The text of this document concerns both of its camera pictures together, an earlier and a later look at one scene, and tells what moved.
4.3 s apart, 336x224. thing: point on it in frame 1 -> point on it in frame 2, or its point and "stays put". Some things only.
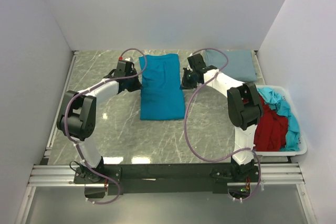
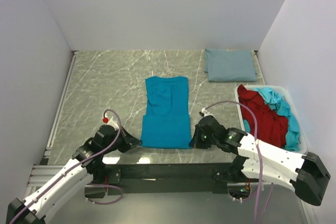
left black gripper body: x=133 y=84 -> x=106 y=146
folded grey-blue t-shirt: x=241 y=64 stays put
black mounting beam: x=144 y=179 stays put
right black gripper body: x=188 y=81 -> x=202 y=140
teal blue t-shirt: x=162 y=90 -> x=166 y=124
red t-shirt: x=270 y=132 stays put
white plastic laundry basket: x=303 y=145 stays put
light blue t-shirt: x=275 y=102 stays put
